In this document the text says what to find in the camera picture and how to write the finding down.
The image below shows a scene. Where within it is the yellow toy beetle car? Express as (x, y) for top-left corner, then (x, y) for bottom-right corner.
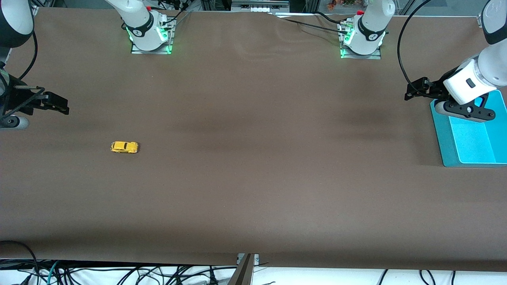
(110, 141), (139, 154)

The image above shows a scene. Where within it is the cyan plastic bin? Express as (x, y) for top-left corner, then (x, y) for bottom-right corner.
(430, 89), (507, 168)

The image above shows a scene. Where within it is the brown table cover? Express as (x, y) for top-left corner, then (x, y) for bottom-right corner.
(0, 7), (507, 272)

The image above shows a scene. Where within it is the dark support beam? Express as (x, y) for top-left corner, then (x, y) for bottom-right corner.
(228, 253), (255, 285)

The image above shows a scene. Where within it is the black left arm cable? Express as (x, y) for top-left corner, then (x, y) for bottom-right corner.
(397, 0), (433, 87)

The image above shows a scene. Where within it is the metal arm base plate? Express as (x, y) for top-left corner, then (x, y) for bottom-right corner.
(131, 18), (173, 55)
(340, 22), (383, 60)

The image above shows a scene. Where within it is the black cable on table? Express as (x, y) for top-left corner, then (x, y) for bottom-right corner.
(269, 12), (349, 36)

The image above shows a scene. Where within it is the black looped floor cable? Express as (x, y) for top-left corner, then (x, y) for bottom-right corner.
(0, 240), (39, 285)

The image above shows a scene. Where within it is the teal floor cable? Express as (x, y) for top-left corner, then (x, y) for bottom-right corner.
(47, 260), (60, 285)

